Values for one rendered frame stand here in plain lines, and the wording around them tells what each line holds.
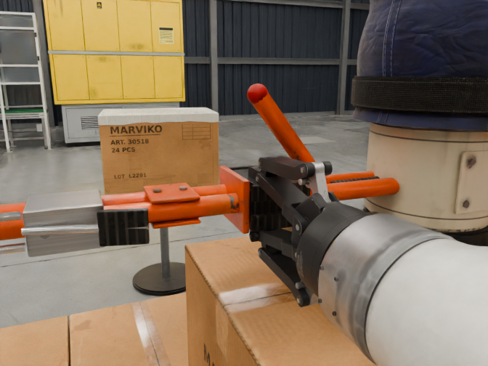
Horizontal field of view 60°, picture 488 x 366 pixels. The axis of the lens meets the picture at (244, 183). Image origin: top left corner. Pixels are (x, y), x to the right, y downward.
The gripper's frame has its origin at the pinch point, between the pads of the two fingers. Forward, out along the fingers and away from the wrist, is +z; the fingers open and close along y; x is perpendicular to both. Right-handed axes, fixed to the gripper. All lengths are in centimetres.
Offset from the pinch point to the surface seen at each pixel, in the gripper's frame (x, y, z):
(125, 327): -10, 54, 65
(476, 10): 21.0, -20.0, -9.0
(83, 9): 19, -116, 727
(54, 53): -30, -47, 726
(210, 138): 50, 19, 170
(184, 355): 2, 54, 47
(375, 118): 15.9, -8.5, -1.0
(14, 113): -98, 46, 727
